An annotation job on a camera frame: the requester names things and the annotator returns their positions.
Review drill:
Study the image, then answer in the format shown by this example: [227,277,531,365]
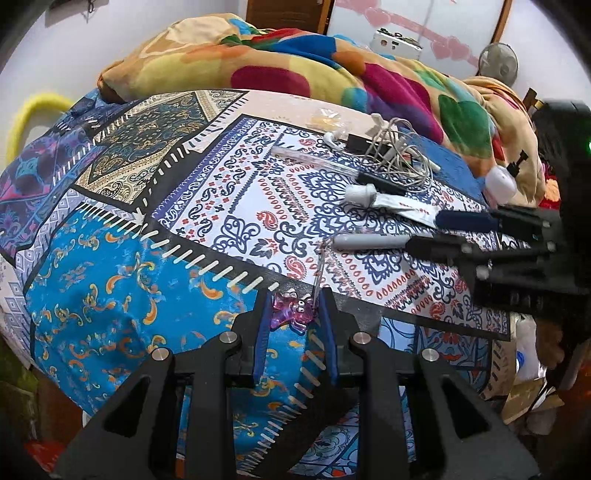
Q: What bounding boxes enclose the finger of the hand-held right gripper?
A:
[406,233,559,278]
[436,208,563,243]

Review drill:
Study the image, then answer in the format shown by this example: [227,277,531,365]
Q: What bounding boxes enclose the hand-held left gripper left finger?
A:
[53,291,275,480]

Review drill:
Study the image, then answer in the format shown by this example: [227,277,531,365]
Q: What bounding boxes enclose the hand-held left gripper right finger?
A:
[320,287,541,480]

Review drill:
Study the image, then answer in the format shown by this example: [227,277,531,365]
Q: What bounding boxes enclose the purple plastic toy wand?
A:
[272,240,334,336]

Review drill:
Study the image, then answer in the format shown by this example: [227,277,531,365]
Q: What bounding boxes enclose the grey marker pen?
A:
[331,232,433,253]

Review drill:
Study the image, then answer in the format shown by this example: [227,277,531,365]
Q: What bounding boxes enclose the white earbud case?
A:
[484,165,521,205]

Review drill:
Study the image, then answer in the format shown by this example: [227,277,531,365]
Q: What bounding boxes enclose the white squeeze tube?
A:
[344,183,443,228]

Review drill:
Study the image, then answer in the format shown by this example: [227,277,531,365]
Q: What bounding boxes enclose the black rectangular stick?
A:
[355,171,406,195]

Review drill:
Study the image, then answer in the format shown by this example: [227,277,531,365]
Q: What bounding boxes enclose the white plastic bag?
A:
[512,314,556,385]

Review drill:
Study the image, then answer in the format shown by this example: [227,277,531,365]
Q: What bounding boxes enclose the patterned patchwork bedsheet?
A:
[0,88,523,477]

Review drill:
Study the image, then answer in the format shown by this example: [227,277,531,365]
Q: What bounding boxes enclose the clear plastic tube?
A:
[271,145,362,179]

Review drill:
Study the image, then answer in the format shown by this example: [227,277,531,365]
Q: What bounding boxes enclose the standing fan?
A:
[477,42,519,87]

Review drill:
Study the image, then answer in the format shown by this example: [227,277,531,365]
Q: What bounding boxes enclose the clear plastic wrapper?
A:
[307,108,350,133]

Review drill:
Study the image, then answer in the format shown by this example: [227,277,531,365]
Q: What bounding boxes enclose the cardboard piece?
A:
[501,377,565,426]

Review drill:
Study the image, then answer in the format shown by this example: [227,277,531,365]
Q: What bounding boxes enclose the white storage cabinet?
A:
[371,28,424,54]

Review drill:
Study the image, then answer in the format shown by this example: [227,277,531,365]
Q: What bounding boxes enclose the white wardrobe door pink stickers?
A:
[325,0,513,80]

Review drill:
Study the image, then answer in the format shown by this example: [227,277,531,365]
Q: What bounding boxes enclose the colourful fleece blanket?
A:
[96,13,549,209]

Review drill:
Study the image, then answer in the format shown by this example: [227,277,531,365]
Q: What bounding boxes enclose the wooden wardrobe white doors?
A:
[246,0,336,36]

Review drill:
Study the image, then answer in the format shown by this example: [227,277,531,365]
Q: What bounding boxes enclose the yellow foam tube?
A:
[9,92,75,158]

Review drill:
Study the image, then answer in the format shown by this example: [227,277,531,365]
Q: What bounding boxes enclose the white earphones cable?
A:
[322,114,443,188]

